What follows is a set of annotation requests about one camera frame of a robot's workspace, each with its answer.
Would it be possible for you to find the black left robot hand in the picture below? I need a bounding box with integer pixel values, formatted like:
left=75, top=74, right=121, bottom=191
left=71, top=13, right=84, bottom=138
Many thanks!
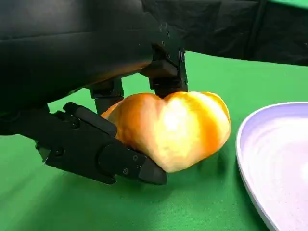
left=0, top=0, right=189, bottom=186

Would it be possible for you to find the orange and white toy bread roll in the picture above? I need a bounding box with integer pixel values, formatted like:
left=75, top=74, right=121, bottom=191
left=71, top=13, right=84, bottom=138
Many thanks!
left=100, top=91, right=231, bottom=174

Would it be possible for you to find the green table cloth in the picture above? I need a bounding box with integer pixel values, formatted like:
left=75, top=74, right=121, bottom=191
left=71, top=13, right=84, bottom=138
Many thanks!
left=0, top=50, right=308, bottom=231

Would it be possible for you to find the black backdrop curtain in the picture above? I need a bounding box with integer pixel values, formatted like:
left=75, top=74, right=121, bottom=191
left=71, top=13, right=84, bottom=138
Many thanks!
left=141, top=0, right=308, bottom=67

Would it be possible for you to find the lilac plate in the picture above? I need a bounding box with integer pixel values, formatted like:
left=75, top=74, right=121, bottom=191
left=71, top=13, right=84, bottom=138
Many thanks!
left=235, top=102, right=308, bottom=231

